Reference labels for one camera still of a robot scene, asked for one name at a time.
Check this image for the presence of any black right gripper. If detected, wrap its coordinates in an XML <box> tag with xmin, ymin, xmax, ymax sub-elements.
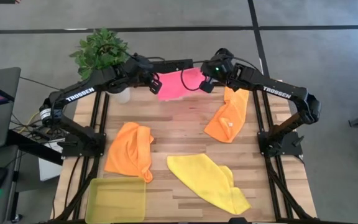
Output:
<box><xmin>201</xmin><ymin>48</ymin><xmax>236</xmax><ymax>83</ymax></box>

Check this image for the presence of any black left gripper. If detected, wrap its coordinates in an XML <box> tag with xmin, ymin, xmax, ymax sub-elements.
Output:
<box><xmin>124</xmin><ymin>52</ymin><xmax>160</xmax><ymax>86</ymax></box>

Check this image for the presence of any pink microfiber towel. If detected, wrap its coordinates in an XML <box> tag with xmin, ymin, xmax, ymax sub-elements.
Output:
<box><xmin>157</xmin><ymin>67</ymin><xmax>211</xmax><ymax>101</ymax></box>

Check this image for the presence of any orange microfiber towel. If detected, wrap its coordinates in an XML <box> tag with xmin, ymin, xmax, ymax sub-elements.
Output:
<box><xmin>203</xmin><ymin>86</ymin><xmax>250</xmax><ymax>144</ymax></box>
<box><xmin>104</xmin><ymin>121</ymin><xmax>155</xmax><ymax>184</ymax></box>

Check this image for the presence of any yellow microfiber towel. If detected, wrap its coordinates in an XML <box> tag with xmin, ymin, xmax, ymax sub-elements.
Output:
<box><xmin>166</xmin><ymin>153</ymin><xmax>252</xmax><ymax>216</ymax></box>

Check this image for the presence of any white plant pot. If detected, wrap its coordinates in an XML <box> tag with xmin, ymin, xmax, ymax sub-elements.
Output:
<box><xmin>106</xmin><ymin>86</ymin><xmax>132</xmax><ymax>105</ymax></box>

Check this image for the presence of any black perforated crate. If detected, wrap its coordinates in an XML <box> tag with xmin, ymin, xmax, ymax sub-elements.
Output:
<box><xmin>147</xmin><ymin>58</ymin><xmax>196</xmax><ymax>75</ymax></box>

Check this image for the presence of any green leafy plant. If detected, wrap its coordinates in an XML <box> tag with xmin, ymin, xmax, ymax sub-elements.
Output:
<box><xmin>69</xmin><ymin>27</ymin><xmax>130</xmax><ymax>80</ymax></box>

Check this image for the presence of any yellow translucent plastic tray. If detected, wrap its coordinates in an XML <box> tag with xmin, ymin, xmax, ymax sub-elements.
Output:
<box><xmin>85</xmin><ymin>177</ymin><xmax>147</xmax><ymax>224</ymax></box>

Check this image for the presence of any desk monitor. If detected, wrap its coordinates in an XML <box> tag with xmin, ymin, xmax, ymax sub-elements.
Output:
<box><xmin>0</xmin><ymin>67</ymin><xmax>22</xmax><ymax>152</ymax></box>

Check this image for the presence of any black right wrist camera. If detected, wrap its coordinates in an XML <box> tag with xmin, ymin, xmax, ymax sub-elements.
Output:
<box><xmin>199</xmin><ymin>77</ymin><xmax>215</xmax><ymax>94</ymax></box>

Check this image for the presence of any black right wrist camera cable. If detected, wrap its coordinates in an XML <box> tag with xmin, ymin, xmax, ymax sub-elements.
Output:
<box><xmin>180</xmin><ymin>67</ymin><xmax>208</xmax><ymax>92</ymax></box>

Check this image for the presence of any black aluminium table frame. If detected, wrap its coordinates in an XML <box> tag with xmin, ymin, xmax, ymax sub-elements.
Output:
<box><xmin>51</xmin><ymin>79</ymin><xmax>319</xmax><ymax>224</ymax></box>

